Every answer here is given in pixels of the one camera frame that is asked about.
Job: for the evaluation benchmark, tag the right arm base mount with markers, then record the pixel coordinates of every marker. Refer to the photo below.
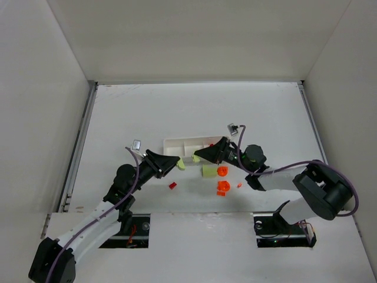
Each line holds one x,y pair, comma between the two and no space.
272,231

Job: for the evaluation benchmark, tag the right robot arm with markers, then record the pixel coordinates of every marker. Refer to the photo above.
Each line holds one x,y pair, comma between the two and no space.
261,178

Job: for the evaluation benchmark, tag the orange round lego piece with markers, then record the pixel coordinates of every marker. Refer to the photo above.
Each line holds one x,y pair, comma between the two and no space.
223,186

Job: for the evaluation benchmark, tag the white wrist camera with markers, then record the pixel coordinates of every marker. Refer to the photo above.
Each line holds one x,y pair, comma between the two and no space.
136,145
233,129

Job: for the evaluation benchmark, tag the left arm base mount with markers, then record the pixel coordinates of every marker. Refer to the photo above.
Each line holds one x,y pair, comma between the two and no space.
134,235

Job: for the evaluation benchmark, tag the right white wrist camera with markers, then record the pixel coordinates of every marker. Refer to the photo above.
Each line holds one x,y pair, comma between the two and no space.
233,129

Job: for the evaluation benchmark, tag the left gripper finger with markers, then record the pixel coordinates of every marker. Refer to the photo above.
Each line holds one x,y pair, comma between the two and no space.
162,162
164,172

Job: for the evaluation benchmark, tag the white divided sorting tray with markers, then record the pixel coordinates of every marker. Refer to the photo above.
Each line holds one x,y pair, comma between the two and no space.
185,147

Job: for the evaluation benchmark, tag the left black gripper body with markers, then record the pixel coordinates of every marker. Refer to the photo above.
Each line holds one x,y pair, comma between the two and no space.
152,164

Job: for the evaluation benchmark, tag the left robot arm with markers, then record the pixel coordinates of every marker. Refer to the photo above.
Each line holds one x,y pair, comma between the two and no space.
56,260

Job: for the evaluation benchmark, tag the small red lego brick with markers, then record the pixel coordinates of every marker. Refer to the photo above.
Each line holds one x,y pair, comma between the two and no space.
173,185

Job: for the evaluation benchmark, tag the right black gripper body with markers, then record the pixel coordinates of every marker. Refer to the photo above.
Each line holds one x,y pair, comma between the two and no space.
224,150

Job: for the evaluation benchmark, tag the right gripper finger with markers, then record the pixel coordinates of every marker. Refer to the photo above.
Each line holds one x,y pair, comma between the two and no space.
213,150
208,158

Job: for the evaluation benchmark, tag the left aluminium frame rail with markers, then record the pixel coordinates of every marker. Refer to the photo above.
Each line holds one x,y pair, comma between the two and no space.
65,194

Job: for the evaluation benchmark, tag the right aluminium frame rail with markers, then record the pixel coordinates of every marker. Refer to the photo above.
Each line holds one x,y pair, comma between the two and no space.
321,144

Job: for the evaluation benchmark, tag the aluminium frame rail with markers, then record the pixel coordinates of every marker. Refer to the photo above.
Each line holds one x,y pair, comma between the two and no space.
65,194
321,144

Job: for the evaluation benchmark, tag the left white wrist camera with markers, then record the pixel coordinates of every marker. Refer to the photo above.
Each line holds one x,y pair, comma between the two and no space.
136,145

